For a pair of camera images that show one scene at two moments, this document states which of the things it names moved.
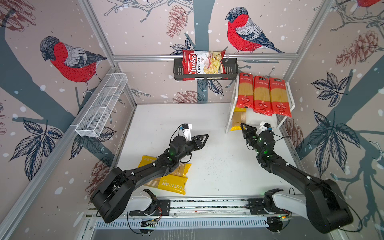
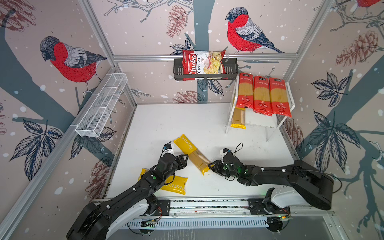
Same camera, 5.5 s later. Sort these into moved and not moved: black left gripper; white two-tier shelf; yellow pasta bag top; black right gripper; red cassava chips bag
Moved: black right gripper; black left gripper
Not moved: white two-tier shelf; red cassava chips bag; yellow pasta bag top
